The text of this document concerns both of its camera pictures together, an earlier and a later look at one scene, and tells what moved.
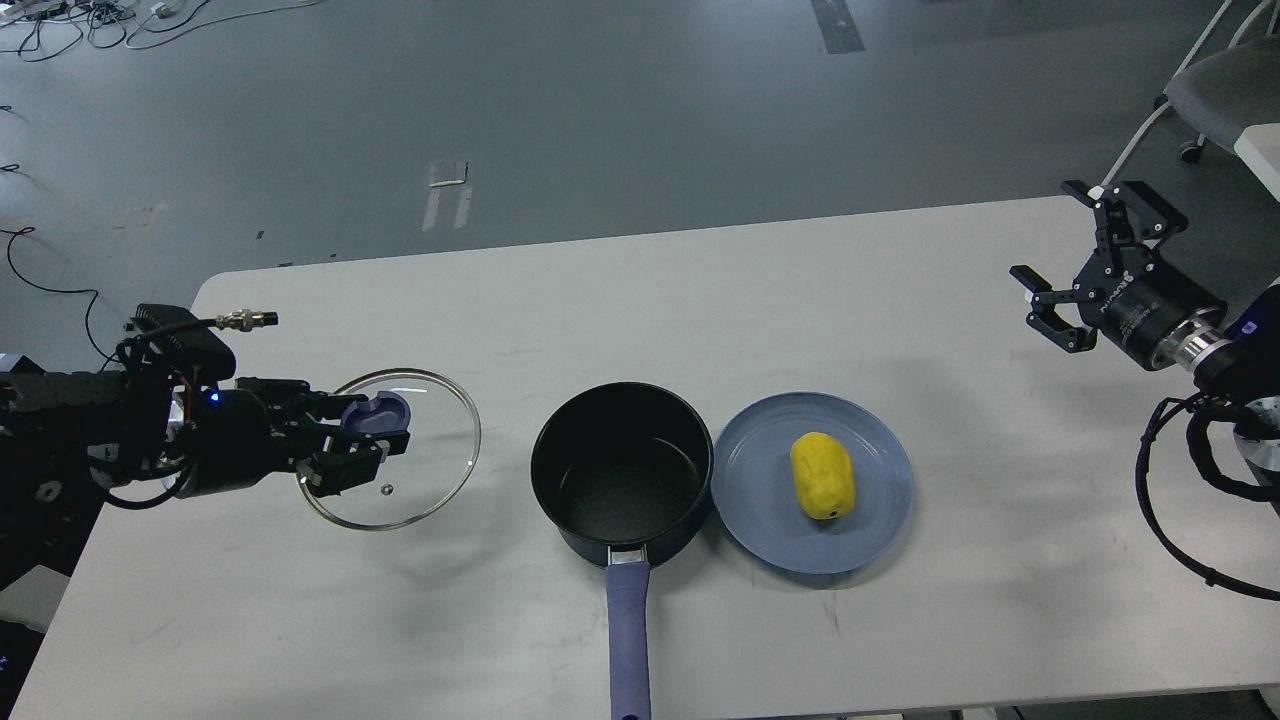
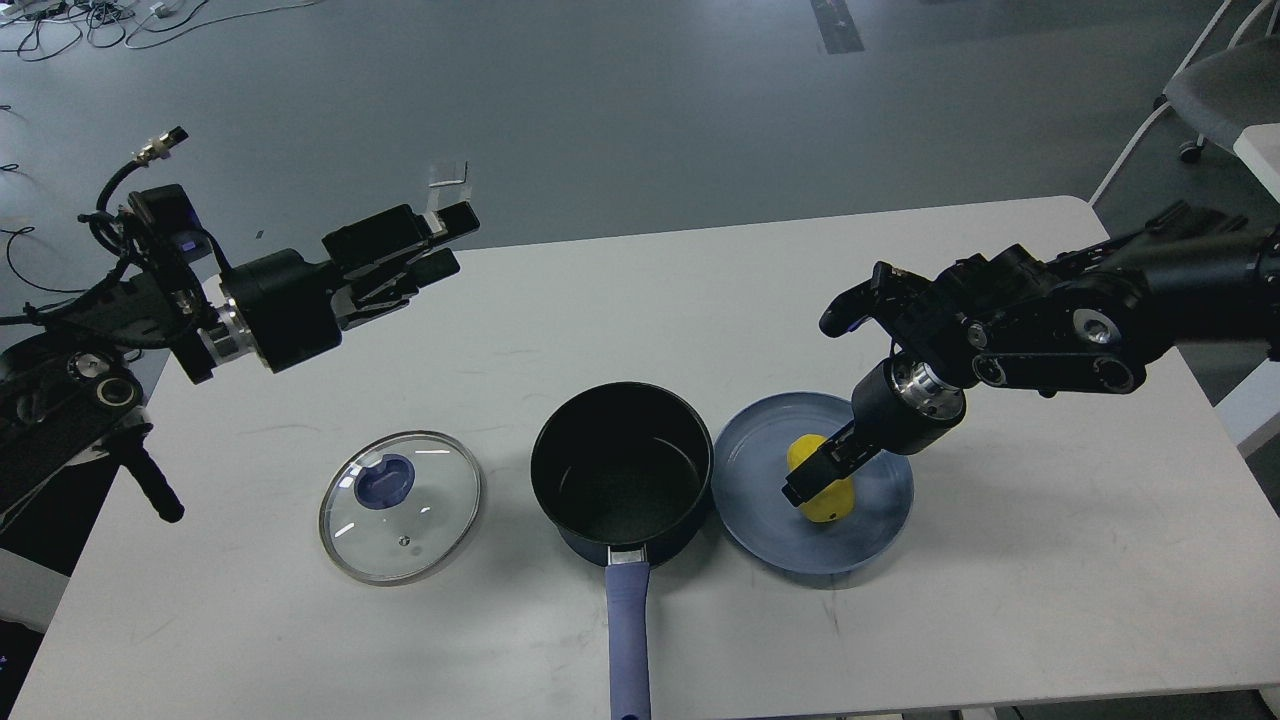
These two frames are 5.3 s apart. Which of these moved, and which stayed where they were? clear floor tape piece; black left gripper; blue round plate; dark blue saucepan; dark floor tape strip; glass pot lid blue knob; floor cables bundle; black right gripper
Moved: glass pot lid blue knob; black right gripper; black left gripper
Stayed: dark blue saucepan; blue round plate; clear floor tape piece; dark floor tape strip; floor cables bundle
